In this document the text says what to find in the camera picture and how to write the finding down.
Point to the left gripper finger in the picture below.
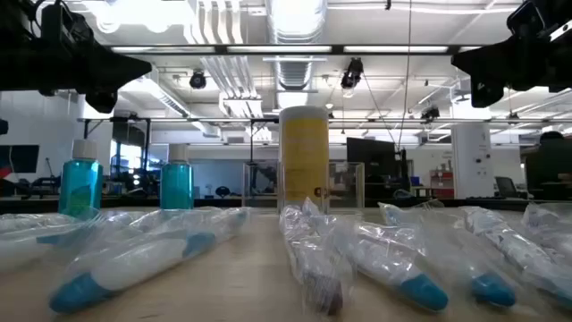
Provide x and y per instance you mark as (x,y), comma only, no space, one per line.
(111,59)
(109,79)

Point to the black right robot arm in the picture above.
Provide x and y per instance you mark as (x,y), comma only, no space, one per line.
(564,67)

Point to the black overhead camera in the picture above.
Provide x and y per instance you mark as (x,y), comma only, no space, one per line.
(198,80)
(430,112)
(353,73)

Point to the beam with LED strips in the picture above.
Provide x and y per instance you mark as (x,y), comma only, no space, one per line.
(277,49)

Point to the teal mouthwash bottle white cap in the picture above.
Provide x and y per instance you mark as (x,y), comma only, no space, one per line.
(176,188)
(80,188)

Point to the black aluminium table frame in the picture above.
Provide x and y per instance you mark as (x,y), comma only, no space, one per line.
(214,203)

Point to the black computer monitor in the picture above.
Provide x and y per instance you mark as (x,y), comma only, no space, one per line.
(371,156)

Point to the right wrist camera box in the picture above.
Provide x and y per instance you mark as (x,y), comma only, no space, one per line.
(527,18)

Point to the silver ventilation duct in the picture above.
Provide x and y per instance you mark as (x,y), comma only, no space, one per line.
(295,27)

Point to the purple white bagged toothbrush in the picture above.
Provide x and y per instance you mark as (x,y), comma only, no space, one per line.
(549,223)
(313,268)

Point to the black office chair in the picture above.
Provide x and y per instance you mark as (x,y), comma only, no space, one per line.
(506,187)

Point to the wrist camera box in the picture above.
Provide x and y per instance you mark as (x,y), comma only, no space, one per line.
(67,24)
(527,18)

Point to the dark wall screen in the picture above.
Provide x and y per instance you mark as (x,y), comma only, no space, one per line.
(20,158)

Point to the person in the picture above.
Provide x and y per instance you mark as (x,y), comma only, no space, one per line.
(549,170)

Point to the white square column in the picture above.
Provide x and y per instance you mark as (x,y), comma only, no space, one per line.
(471,156)

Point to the yellow canister white lid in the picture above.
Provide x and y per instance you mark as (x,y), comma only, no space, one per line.
(304,156)

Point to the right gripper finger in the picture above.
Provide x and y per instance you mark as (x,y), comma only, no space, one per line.
(491,53)
(491,72)

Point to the black metal rack frame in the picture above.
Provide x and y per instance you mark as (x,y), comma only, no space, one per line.
(201,120)

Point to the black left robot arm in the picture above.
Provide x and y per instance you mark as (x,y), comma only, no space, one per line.
(18,53)

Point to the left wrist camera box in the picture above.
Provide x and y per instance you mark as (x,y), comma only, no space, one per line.
(67,24)

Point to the red storage shelf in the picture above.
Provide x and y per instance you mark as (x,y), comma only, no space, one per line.
(441,183)

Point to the clear acrylic organizer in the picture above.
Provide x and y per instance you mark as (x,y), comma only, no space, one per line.
(348,179)

